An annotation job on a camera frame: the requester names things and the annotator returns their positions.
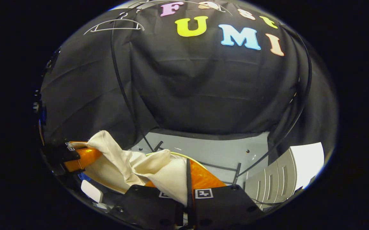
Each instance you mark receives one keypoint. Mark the cream collared shirt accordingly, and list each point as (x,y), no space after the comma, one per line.
(114,156)

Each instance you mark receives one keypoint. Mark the black metal clothes rack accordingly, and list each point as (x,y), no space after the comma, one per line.
(120,86)

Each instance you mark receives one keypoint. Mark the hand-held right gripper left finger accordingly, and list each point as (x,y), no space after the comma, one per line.
(146,207)

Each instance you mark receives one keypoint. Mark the white plastic clothes hanger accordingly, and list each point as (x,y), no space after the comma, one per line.
(222,9)
(117,29)

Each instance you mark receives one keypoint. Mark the white slotted plastic basket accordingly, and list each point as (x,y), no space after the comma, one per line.
(305,163)

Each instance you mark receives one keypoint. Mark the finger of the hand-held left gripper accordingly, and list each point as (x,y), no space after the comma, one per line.
(66,155)

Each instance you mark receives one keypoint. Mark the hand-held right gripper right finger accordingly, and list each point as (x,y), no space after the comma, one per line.
(229,207)

